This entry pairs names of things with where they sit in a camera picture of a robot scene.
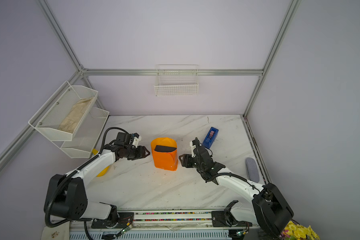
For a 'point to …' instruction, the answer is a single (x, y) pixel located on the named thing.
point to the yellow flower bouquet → (293, 231)
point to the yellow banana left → (94, 151)
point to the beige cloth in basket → (70, 122)
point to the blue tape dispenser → (210, 137)
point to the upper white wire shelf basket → (60, 116)
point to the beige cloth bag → (59, 232)
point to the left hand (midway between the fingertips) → (145, 154)
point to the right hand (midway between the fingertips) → (182, 157)
